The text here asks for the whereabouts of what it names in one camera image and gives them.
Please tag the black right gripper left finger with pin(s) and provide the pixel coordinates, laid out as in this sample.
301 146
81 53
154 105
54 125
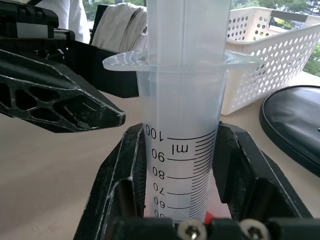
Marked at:
110 180

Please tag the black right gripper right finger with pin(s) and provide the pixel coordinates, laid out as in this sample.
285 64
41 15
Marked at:
252 165

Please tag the black round zip pouch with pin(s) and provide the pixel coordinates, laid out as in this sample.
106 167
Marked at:
292 120

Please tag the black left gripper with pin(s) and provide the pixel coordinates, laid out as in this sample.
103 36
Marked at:
30 17

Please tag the black chair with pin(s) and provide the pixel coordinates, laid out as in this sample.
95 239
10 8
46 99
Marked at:
100 12

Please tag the person in white shirt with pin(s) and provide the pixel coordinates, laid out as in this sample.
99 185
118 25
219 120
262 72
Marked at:
77 20

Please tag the grey cloth over chair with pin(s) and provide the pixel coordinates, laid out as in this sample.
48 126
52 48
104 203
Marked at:
120 27

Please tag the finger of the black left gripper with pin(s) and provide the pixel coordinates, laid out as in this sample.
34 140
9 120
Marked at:
105 75

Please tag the white perforated plastic basket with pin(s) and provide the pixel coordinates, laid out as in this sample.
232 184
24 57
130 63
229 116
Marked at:
272 62

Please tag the translucent plastic 100 ml syringe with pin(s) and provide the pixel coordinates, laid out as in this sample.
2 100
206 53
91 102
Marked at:
180 100

